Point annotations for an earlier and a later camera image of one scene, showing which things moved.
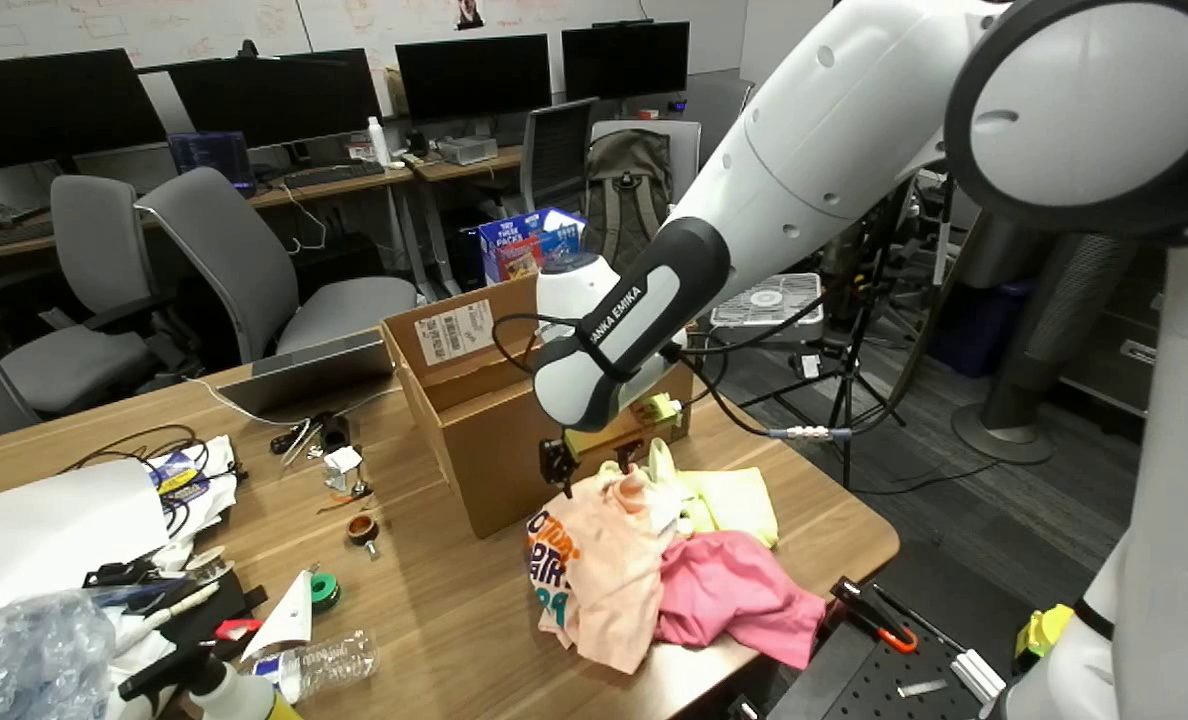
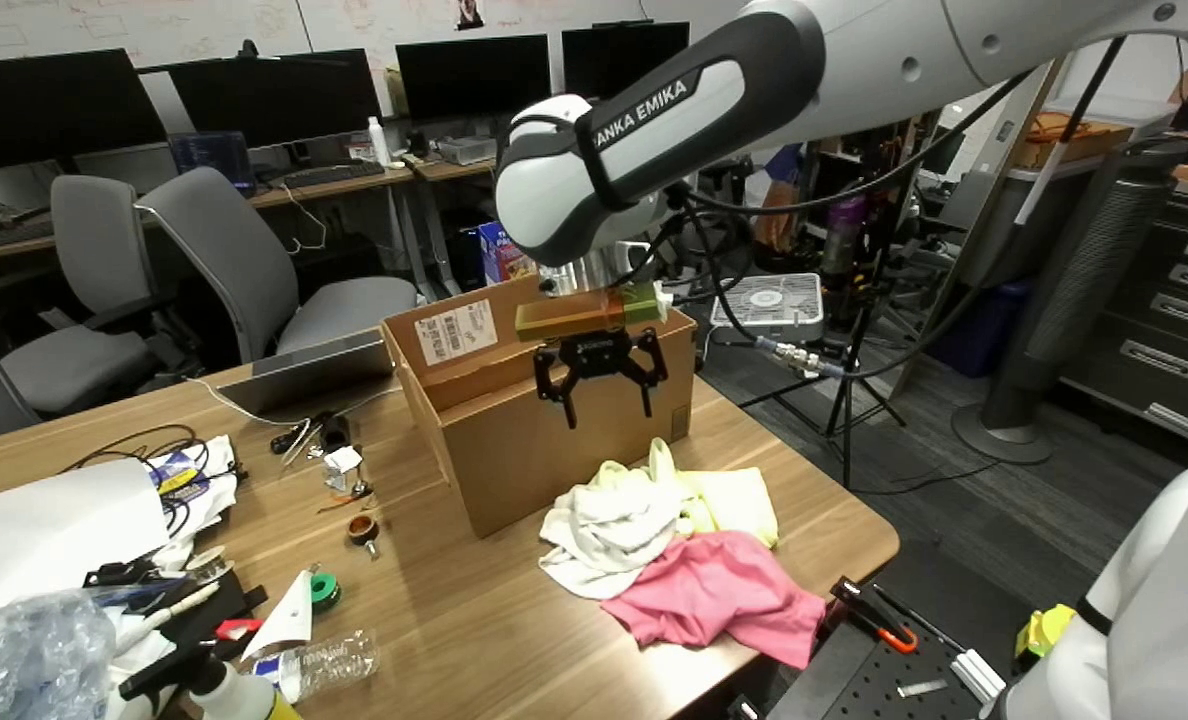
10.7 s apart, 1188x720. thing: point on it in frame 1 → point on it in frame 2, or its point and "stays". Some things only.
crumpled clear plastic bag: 37,656 stays
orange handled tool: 873,617 stays
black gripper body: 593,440 → 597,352
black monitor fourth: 626,59 stays
